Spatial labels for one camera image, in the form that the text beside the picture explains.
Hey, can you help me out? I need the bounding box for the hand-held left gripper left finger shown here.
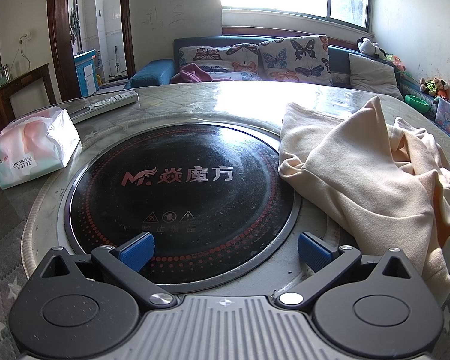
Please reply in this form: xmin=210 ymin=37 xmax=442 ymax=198
xmin=32 ymin=232 xmax=175 ymax=308

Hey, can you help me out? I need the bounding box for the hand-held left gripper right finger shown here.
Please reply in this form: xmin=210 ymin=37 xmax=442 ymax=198
xmin=277 ymin=232 xmax=421 ymax=308

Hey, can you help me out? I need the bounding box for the cream sweater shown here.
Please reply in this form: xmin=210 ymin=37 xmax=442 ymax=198
xmin=278 ymin=95 xmax=450 ymax=304

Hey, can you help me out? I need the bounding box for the black round induction cooktop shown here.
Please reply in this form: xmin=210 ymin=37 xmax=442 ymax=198
xmin=62 ymin=122 xmax=302 ymax=295

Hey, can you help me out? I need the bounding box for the white tissue pack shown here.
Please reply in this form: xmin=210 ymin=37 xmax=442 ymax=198
xmin=0 ymin=107 xmax=81 ymax=190

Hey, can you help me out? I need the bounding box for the white remote control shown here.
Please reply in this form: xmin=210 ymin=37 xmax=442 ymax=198
xmin=69 ymin=90 xmax=139 ymax=122

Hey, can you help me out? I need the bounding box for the blue sofa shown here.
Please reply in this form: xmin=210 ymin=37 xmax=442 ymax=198
xmin=127 ymin=35 xmax=436 ymax=115

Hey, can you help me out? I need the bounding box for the green bowl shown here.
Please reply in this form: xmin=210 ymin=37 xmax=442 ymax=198
xmin=404 ymin=94 xmax=432 ymax=112

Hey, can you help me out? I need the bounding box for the grey pillow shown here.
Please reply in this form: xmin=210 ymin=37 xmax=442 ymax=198
xmin=348 ymin=53 xmax=405 ymax=100

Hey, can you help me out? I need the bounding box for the blue cabinet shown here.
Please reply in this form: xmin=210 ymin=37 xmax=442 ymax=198
xmin=74 ymin=49 xmax=99 ymax=97

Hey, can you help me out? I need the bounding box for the pink cloth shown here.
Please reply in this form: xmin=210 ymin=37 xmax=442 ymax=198
xmin=170 ymin=63 xmax=233 ymax=84

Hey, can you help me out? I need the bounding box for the butterfly print cushion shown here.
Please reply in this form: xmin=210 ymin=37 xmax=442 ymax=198
xmin=178 ymin=43 xmax=261 ymax=81
xmin=259 ymin=35 xmax=334 ymax=87

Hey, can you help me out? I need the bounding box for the wooden side table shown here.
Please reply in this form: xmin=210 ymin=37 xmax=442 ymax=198
xmin=0 ymin=63 xmax=59 ymax=124

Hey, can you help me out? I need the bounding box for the cluster of plush toys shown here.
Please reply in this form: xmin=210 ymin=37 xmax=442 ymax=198
xmin=419 ymin=77 xmax=450 ymax=101

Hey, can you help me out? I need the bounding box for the panda plush toy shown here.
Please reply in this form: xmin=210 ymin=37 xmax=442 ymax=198
xmin=356 ymin=37 xmax=387 ymax=60

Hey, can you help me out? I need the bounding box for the brown wooden door frame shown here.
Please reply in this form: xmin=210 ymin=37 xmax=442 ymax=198
xmin=47 ymin=0 xmax=136 ymax=103

